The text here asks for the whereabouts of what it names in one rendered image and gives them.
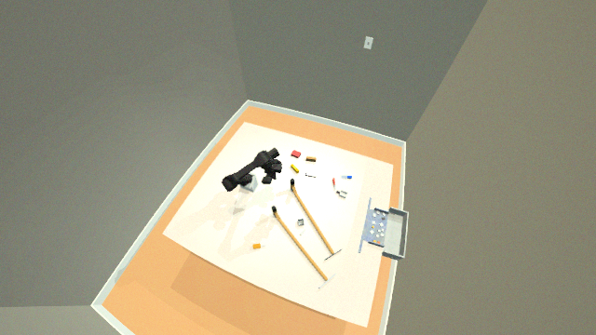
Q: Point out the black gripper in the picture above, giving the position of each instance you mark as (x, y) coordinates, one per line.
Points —
(268, 177)

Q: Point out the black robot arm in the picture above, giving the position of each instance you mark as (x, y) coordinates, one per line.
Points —
(243, 178)

